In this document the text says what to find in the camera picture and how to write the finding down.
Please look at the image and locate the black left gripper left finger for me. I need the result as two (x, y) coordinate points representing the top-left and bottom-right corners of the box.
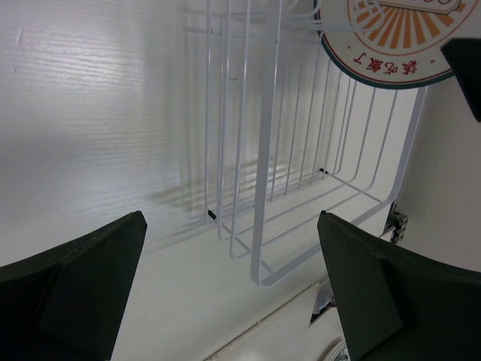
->
(1, 211), (147, 360)

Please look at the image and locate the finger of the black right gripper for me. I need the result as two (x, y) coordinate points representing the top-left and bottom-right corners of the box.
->
(440, 38), (481, 123)

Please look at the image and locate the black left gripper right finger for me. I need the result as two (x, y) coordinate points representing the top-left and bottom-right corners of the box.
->
(317, 211), (480, 360)

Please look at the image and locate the orange sunburst plate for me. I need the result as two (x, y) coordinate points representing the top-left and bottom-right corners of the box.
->
(313, 1), (480, 89)

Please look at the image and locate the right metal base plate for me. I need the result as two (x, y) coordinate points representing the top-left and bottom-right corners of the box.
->
(309, 276), (337, 326)

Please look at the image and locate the white wire dish rack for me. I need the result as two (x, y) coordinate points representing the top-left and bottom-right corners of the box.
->
(186, 1), (427, 288)

